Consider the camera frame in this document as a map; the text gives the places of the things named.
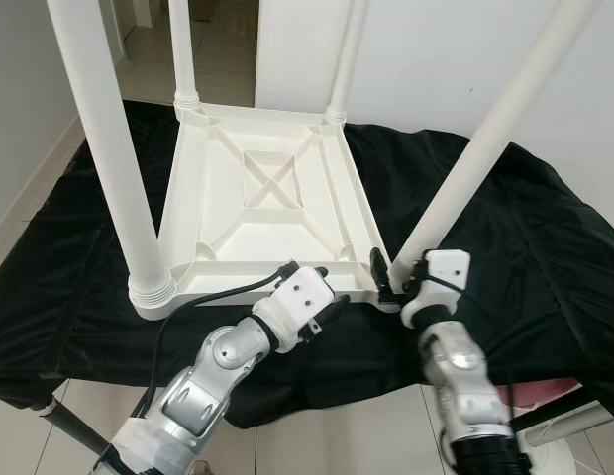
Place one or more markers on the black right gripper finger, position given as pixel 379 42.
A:
pixel 379 272

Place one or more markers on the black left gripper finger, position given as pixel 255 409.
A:
pixel 335 307
pixel 322 270

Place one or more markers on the white plastic table top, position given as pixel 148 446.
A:
pixel 267 228

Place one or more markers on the white plastic table leg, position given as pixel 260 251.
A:
pixel 109 148
pixel 181 49
pixel 349 59
pixel 485 139

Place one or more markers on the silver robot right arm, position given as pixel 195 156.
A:
pixel 456 366

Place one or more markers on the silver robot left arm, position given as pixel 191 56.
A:
pixel 208 366

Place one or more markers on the black table cloth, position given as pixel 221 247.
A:
pixel 545 247

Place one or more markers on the grey robot left leg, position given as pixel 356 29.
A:
pixel 203 470

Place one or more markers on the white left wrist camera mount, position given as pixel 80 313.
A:
pixel 299 292

